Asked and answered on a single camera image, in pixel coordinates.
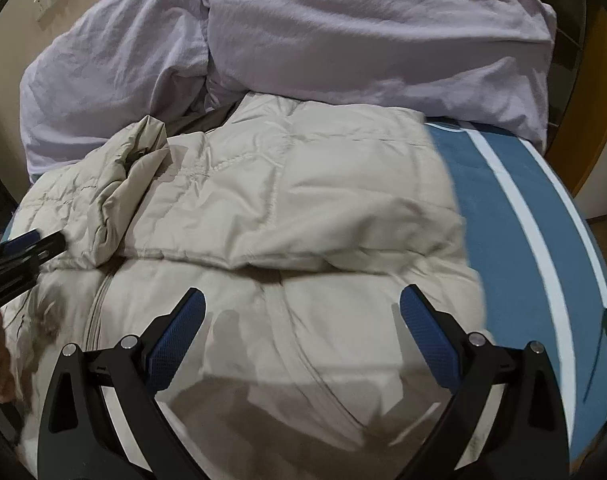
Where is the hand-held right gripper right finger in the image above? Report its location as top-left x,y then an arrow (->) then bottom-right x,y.
398,284 -> 571,480

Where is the person's left hand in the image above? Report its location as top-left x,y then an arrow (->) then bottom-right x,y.
0,317 -> 18,405

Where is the beige puffer jacket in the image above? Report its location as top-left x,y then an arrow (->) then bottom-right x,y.
1,92 -> 489,480

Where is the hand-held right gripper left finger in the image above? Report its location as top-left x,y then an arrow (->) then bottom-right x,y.
38,287 -> 207,480

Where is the blue white-striped bed sheet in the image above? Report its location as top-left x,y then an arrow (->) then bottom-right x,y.
383,115 -> 607,480

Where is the lavender duvet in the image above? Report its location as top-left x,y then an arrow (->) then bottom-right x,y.
20,0 -> 557,183

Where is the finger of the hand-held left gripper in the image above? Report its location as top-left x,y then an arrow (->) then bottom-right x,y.
0,230 -> 67,311

